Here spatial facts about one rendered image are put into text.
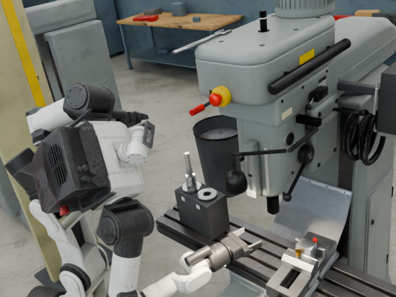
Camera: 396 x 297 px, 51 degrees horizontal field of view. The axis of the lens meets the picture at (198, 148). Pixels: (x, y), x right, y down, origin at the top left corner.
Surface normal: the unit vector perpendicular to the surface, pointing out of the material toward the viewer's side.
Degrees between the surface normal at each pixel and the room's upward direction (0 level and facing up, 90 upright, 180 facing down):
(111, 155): 57
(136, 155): 115
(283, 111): 90
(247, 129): 90
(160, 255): 0
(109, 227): 67
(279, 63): 90
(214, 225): 90
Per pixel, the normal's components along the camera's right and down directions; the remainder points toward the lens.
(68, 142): 0.73, -0.40
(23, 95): 0.74, 0.24
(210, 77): -0.66, 0.43
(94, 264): 0.87, -0.06
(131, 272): 0.52, 0.25
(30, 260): -0.13, -0.87
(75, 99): -0.39, 0.01
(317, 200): -0.65, -0.01
